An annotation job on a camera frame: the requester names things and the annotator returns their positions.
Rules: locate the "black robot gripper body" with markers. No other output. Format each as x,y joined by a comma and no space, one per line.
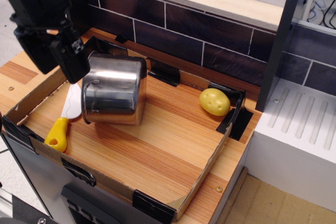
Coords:
44,16

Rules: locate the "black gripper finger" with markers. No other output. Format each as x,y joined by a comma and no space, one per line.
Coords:
71,58
37,47

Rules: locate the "shiny metal pot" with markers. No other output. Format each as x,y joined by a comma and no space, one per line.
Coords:
114,90

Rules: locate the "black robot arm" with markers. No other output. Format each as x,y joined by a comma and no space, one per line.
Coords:
45,32

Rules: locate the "cardboard fence with black tape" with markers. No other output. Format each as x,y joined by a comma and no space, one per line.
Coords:
179,165

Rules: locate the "yellow toy potato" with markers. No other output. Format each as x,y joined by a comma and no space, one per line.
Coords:
215,102

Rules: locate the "white drying rack sink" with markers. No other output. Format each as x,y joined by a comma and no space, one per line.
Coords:
293,145

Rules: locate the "yellow handled white toy knife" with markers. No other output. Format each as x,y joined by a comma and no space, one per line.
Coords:
57,136

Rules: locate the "dark grey vertical post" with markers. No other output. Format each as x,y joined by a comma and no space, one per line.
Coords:
269,80

